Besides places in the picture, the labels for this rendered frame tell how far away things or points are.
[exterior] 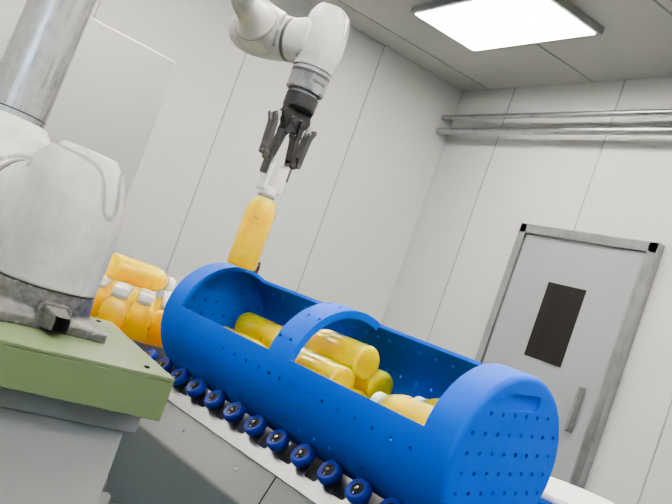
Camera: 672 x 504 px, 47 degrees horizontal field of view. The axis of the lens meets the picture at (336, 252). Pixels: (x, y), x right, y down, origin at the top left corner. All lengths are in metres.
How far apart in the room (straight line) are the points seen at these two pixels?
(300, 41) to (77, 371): 0.98
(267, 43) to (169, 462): 0.94
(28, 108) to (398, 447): 0.80
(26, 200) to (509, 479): 0.85
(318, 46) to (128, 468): 1.03
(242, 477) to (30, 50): 0.83
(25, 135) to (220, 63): 4.97
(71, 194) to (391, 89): 5.93
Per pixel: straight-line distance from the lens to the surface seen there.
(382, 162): 6.95
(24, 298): 1.21
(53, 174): 1.21
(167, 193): 6.12
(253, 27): 1.82
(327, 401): 1.34
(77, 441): 1.20
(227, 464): 1.54
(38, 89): 1.39
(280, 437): 1.46
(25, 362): 1.08
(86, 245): 1.21
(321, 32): 1.79
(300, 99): 1.76
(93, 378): 1.10
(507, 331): 5.91
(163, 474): 1.72
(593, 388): 5.31
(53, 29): 1.40
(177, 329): 1.74
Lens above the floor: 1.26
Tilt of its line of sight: 3 degrees up
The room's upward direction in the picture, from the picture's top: 20 degrees clockwise
